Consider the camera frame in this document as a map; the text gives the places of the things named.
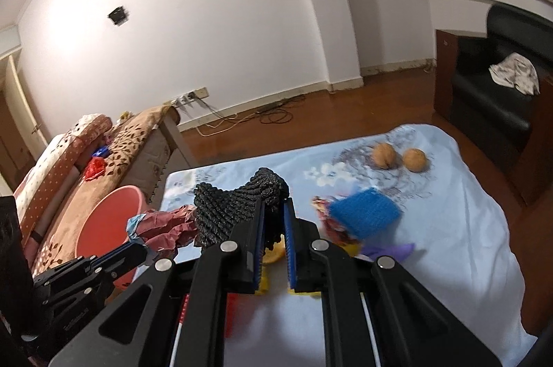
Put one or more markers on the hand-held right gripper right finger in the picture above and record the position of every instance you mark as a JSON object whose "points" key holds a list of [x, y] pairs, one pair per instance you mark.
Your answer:
{"points": [[290, 246]]}

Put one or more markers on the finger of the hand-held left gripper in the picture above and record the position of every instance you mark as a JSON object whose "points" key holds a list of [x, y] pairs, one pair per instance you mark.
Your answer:
{"points": [[123, 257], [114, 278]]}

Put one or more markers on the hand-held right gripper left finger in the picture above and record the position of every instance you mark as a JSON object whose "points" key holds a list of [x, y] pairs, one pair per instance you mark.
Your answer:
{"points": [[259, 246]]}

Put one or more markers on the yellow packet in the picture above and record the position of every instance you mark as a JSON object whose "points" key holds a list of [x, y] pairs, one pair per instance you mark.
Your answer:
{"points": [[274, 257]]}

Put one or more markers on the pink plastic bucket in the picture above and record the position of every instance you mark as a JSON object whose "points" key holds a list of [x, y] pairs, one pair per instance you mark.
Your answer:
{"points": [[108, 216]]}

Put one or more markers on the colourful snack wrapper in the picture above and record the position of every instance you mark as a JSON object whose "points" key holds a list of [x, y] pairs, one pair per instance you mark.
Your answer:
{"points": [[335, 228]]}

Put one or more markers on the black foam fruit net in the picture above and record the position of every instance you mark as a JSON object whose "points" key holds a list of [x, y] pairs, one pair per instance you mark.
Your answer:
{"points": [[224, 207]]}

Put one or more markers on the maroon paper wrapper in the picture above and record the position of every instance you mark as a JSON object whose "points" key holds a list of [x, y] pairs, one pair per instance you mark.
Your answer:
{"points": [[173, 224]]}

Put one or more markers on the blue foam fruit net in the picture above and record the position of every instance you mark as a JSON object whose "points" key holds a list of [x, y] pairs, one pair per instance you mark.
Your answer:
{"points": [[367, 213]]}

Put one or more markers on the purple wrapper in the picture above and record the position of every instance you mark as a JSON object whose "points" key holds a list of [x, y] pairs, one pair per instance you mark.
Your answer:
{"points": [[397, 251]]}

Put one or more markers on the black band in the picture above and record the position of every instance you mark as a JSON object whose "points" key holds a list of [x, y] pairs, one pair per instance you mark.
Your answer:
{"points": [[36, 236]]}

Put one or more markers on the red plastic bag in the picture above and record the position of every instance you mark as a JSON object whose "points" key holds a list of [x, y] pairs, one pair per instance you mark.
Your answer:
{"points": [[95, 168]]}

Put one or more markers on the brown covered sofa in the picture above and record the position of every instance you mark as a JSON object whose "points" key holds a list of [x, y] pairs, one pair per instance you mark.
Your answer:
{"points": [[129, 151]]}

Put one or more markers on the blue packet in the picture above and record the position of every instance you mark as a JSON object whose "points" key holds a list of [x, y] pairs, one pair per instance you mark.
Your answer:
{"points": [[101, 152]]}

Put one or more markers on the dotted pink quilt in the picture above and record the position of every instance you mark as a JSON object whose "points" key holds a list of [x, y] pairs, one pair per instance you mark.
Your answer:
{"points": [[56, 159]]}

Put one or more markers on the wooden door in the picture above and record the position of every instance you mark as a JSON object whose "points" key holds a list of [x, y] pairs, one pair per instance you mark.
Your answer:
{"points": [[13, 151]]}

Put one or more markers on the light blue floral tablecloth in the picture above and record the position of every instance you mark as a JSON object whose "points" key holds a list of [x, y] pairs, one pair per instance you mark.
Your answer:
{"points": [[453, 220]]}

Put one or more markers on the black leather armchair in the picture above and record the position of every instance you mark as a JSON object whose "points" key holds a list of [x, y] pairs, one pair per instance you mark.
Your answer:
{"points": [[488, 99]]}

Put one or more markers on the crumpled white patterned cloth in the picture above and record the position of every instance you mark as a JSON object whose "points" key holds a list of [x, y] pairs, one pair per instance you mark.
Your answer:
{"points": [[516, 73]]}

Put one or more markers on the wooden bed frame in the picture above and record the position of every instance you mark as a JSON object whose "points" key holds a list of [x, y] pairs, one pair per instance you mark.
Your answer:
{"points": [[175, 146]]}

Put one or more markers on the wall socket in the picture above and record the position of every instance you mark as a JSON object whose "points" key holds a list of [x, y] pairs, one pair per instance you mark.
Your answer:
{"points": [[190, 96]]}

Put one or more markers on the black wall box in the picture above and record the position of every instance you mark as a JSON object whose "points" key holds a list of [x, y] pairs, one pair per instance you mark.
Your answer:
{"points": [[118, 15]]}

